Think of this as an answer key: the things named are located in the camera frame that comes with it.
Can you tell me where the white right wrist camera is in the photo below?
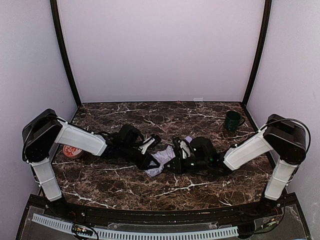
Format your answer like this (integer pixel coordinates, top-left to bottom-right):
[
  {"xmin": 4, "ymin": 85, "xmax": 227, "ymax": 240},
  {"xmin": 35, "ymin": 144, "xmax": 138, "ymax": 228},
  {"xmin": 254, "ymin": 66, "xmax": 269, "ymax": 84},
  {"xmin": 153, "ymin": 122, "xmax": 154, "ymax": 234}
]
[{"xmin": 172, "ymin": 137, "xmax": 191, "ymax": 159}]

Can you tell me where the black right corner post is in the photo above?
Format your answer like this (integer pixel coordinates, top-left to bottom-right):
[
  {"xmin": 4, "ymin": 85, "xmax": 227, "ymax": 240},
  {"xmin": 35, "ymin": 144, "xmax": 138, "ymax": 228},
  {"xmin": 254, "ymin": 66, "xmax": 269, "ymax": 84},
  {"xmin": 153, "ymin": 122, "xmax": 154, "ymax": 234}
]
[{"xmin": 241, "ymin": 0, "xmax": 273, "ymax": 108}]

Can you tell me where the dark green ceramic mug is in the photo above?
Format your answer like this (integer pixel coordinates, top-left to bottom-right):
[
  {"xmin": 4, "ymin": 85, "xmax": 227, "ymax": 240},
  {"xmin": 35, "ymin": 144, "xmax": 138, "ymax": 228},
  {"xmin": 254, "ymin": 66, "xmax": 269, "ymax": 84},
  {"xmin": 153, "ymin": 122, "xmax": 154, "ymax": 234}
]
[{"xmin": 224, "ymin": 110, "xmax": 246, "ymax": 132}]

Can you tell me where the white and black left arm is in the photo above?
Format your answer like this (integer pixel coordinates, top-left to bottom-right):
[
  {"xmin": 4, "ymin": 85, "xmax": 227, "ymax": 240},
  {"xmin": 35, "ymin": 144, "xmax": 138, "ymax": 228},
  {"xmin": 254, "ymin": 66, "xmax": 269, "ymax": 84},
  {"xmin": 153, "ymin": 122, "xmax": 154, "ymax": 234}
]
[{"xmin": 22, "ymin": 108, "xmax": 161, "ymax": 202}]

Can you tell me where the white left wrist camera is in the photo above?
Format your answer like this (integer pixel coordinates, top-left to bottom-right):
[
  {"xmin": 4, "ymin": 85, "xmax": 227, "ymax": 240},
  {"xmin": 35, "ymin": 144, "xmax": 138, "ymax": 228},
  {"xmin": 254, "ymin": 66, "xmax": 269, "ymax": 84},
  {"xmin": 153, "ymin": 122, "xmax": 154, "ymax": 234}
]
[{"xmin": 139, "ymin": 134, "xmax": 162, "ymax": 155}]

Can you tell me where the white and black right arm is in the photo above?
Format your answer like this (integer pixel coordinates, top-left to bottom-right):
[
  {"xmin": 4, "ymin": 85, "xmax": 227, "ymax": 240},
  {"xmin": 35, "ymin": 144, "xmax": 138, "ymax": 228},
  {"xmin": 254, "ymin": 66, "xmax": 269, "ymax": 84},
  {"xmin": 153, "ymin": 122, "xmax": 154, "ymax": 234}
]
[{"xmin": 164, "ymin": 114, "xmax": 311, "ymax": 201}]

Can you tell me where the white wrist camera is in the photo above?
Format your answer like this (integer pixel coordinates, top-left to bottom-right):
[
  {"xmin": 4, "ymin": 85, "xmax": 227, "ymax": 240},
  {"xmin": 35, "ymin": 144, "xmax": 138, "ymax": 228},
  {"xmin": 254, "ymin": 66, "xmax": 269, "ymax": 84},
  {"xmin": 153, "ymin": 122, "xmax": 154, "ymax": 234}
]
[
  {"xmin": 139, "ymin": 134, "xmax": 162, "ymax": 155},
  {"xmin": 172, "ymin": 137, "xmax": 191, "ymax": 159}
]

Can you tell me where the black left corner post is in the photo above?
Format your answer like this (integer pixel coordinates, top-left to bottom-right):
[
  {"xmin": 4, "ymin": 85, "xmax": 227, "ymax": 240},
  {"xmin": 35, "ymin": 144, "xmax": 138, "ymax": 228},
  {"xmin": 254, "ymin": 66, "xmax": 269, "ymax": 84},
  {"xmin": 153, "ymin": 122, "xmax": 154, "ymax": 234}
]
[{"xmin": 49, "ymin": 0, "xmax": 82, "ymax": 108}]

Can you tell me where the red patterned ceramic bowl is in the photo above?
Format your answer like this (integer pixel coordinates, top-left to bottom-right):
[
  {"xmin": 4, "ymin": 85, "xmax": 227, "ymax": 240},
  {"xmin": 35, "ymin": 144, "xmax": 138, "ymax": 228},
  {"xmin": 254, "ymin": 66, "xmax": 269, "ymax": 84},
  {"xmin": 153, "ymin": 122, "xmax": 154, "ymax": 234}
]
[{"xmin": 63, "ymin": 145, "xmax": 84, "ymax": 159}]

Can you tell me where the black corner post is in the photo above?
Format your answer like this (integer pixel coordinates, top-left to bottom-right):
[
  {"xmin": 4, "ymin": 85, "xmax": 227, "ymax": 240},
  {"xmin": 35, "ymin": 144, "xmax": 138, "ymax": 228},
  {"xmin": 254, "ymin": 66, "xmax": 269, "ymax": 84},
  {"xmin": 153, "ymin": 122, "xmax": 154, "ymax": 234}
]
[
  {"xmin": 241, "ymin": 0, "xmax": 273, "ymax": 108},
  {"xmin": 49, "ymin": 0, "xmax": 82, "ymax": 108}
]

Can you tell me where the grey slotted cable duct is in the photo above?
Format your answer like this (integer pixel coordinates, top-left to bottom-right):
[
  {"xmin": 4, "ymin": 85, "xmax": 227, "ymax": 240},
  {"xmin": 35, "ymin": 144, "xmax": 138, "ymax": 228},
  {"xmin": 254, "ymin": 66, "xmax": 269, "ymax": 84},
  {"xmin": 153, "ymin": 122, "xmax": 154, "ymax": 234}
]
[{"xmin": 31, "ymin": 213, "xmax": 239, "ymax": 240}]

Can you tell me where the lavender and black folding umbrella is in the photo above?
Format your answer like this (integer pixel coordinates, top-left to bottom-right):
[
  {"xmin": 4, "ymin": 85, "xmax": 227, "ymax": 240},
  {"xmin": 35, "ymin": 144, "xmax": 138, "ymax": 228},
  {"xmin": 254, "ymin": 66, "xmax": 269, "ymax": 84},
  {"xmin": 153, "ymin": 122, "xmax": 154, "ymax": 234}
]
[{"xmin": 145, "ymin": 136, "xmax": 193, "ymax": 178}]

